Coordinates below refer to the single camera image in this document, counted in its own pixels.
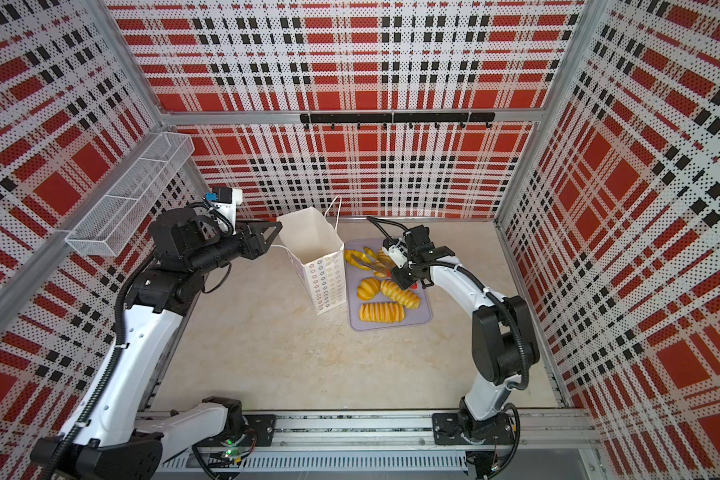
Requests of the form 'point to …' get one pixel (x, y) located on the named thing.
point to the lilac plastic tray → (420, 318)
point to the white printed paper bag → (317, 253)
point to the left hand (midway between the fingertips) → (275, 229)
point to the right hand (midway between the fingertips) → (400, 275)
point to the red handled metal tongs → (387, 270)
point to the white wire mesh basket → (113, 220)
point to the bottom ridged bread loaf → (382, 312)
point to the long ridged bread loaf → (405, 297)
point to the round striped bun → (367, 288)
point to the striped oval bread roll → (383, 260)
